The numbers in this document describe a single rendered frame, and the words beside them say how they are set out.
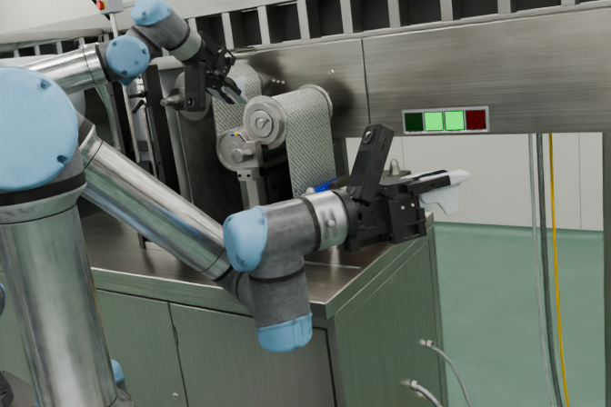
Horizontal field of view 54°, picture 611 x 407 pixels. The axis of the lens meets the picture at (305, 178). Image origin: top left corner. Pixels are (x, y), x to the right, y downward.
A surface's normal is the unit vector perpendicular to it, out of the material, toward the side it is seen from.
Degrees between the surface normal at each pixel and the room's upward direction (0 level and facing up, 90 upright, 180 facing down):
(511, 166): 90
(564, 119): 90
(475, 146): 90
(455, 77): 90
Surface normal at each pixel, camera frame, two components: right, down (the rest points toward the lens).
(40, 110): 0.37, 0.03
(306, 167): 0.84, 0.02
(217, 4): -0.53, 0.25
